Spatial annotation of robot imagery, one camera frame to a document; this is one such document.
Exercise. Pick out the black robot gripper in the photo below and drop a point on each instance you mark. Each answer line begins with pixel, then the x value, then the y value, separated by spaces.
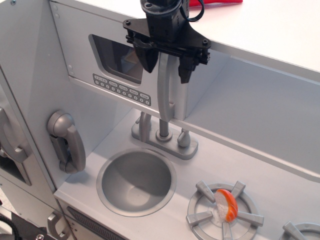
pixel 166 29

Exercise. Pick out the grey toy microwave door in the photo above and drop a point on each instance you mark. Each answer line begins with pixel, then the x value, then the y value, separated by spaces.
pixel 98 57

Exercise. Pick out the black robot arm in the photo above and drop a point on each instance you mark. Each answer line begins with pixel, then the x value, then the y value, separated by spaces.
pixel 162 3

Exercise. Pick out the red toy chili pepper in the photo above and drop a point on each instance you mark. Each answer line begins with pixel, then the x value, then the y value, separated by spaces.
pixel 196 3

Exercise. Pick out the grey toy faucet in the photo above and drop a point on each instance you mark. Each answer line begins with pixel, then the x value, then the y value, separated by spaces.
pixel 158 134

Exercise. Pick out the round metal sink bowl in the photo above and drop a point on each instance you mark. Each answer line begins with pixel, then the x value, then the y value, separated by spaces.
pixel 136 182

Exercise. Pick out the salmon sushi toy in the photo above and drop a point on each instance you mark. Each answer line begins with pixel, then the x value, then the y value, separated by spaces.
pixel 226 204

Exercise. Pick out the grey stove burner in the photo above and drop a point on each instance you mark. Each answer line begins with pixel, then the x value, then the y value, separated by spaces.
pixel 205 223
pixel 300 231

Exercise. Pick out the black oven vent grille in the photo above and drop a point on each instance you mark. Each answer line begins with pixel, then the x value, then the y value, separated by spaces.
pixel 94 226

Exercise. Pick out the grey fridge door handle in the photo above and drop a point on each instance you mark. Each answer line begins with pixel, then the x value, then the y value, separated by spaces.
pixel 13 142

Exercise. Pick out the grey oven door handle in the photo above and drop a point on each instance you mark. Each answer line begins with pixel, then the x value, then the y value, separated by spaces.
pixel 57 227

